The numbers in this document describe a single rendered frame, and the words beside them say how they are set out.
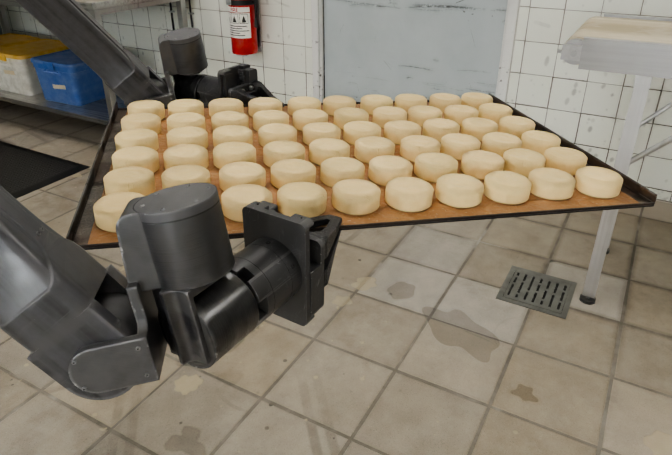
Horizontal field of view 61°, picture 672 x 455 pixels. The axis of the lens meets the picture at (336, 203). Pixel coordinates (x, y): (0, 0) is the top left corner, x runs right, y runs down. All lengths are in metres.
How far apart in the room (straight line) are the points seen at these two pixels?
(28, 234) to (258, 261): 0.16
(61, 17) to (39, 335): 0.60
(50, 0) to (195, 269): 0.62
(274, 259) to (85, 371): 0.15
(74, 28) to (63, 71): 2.86
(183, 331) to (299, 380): 1.44
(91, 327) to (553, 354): 1.77
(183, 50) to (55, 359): 0.62
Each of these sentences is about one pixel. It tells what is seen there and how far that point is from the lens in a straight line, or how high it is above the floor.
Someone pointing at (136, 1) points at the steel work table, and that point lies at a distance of 3.42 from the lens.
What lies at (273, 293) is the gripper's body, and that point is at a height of 1.03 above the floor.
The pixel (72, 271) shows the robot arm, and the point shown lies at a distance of 0.43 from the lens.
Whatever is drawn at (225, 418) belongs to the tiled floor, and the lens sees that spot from 1.77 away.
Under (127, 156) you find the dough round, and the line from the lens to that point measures 0.68.
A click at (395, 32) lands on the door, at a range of 3.11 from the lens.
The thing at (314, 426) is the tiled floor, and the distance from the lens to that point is 1.72.
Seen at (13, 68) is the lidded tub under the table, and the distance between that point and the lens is 4.22.
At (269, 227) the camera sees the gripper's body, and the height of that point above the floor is 1.06.
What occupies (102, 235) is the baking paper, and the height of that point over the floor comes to 1.03.
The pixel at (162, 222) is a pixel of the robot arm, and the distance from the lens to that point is 0.39.
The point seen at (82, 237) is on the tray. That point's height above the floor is 1.03.
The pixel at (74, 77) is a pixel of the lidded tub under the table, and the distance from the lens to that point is 3.78.
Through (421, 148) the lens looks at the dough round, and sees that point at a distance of 0.71.
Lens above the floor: 1.29
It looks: 27 degrees down
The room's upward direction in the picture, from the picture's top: straight up
